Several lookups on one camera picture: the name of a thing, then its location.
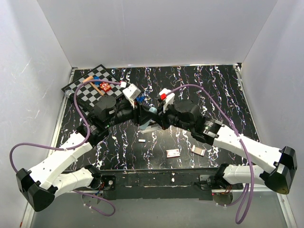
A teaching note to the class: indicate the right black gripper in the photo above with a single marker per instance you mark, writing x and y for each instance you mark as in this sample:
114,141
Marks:
161,118

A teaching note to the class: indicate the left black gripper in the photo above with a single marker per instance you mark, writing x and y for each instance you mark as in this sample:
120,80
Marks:
142,110

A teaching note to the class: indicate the light blue stapler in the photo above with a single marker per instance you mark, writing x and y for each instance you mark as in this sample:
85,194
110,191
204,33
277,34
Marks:
149,126

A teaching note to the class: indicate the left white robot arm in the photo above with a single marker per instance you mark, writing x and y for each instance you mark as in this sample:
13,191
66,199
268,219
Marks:
41,184

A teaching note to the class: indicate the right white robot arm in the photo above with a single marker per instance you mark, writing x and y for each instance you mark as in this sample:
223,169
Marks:
273,167

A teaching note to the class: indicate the red white staple box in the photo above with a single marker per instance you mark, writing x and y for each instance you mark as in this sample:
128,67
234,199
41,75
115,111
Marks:
173,153

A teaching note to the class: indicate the open staple box tray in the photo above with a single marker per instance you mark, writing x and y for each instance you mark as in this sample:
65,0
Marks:
198,151

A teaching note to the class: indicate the blue toy block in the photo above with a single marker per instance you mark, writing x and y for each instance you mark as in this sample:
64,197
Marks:
96,78

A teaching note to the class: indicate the checkered chess board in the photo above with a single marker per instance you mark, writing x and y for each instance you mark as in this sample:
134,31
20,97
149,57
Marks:
88,96

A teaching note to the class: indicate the wooden toy mallet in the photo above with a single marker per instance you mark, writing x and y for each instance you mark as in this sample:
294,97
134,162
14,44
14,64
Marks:
93,85

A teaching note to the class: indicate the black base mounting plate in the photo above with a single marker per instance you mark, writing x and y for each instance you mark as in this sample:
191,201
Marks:
155,184

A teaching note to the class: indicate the black cylinder silver cap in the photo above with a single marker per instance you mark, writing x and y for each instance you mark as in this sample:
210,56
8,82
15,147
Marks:
69,94

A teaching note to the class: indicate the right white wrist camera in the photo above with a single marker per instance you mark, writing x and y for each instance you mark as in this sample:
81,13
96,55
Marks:
166,99

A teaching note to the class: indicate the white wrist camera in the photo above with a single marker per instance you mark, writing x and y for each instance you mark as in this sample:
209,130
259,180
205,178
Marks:
131,93
166,99

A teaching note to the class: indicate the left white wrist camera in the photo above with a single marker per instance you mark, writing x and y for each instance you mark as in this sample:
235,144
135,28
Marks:
131,93

